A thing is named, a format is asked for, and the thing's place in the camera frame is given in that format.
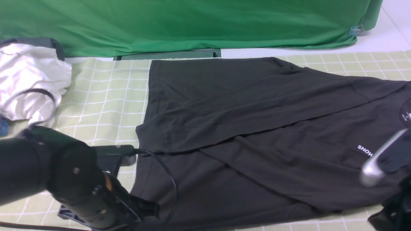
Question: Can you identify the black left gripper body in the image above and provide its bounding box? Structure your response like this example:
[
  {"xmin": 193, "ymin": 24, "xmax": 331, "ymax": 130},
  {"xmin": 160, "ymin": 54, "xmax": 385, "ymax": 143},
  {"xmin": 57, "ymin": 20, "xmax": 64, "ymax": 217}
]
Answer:
[{"xmin": 53, "ymin": 172, "xmax": 160, "ymax": 231}]

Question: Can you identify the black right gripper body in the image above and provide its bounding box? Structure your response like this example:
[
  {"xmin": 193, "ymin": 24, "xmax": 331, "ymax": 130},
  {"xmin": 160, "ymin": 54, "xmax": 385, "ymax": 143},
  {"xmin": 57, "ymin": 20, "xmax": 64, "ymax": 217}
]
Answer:
[{"xmin": 368, "ymin": 176, "xmax": 411, "ymax": 231}]

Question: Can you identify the dark gray long-sleeve top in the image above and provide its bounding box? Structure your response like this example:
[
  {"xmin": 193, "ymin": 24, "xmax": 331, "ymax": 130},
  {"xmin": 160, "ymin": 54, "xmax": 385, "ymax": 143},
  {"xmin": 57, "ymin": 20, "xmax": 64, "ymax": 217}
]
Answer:
[{"xmin": 136, "ymin": 57, "xmax": 410, "ymax": 231}]

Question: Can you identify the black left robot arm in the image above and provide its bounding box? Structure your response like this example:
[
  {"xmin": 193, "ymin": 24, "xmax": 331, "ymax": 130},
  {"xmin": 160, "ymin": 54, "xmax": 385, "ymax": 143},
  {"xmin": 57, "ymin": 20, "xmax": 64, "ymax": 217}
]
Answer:
[{"xmin": 0, "ymin": 127, "xmax": 160, "ymax": 231}]

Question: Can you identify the green grid-pattern table mat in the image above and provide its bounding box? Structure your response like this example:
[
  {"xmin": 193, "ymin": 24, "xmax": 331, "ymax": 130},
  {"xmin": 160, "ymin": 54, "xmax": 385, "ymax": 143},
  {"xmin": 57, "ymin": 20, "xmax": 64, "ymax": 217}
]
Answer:
[{"xmin": 0, "ymin": 50, "xmax": 410, "ymax": 231}]

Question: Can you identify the blue cloth at left edge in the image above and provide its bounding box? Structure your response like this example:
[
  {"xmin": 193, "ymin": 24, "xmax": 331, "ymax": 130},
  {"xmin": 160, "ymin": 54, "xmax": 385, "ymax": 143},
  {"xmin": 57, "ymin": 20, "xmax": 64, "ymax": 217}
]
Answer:
[{"xmin": 0, "ymin": 116, "xmax": 9, "ymax": 137}]

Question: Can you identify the white crumpled garment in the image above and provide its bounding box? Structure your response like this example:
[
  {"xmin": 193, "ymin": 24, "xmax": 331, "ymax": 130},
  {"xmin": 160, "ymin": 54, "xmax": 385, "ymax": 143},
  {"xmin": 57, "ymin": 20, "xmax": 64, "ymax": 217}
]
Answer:
[{"xmin": 0, "ymin": 44, "xmax": 72, "ymax": 127}]

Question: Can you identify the green backdrop cloth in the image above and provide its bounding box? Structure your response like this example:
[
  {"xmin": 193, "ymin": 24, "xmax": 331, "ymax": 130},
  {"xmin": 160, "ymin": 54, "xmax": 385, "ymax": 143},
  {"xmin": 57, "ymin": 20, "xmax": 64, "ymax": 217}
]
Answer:
[{"xmin": 0, "ymin": 0, "xmax": 382, "ymax": 57}]

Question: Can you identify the metal binder clip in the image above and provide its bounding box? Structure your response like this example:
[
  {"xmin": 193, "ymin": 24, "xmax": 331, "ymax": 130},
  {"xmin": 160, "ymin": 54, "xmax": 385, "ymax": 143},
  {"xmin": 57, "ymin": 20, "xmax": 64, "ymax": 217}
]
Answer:
[{"xmin": 348, "ymin": 25, "xmax": 365, "ymax": 38}]

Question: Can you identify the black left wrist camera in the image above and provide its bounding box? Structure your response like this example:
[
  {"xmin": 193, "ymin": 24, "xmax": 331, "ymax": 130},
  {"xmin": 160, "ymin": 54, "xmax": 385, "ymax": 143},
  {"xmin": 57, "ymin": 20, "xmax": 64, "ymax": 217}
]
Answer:
[{"xmin": 92, "ymin": 145, "xmax": 136, "ymax": 176}]

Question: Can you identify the black camera cable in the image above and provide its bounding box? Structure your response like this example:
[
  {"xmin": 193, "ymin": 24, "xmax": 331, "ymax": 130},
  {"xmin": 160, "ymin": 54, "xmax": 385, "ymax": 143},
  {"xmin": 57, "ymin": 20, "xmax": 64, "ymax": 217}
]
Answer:
[{"xmin": 0, "ymin": 88, "xmax": 179, "ymax": 231}]

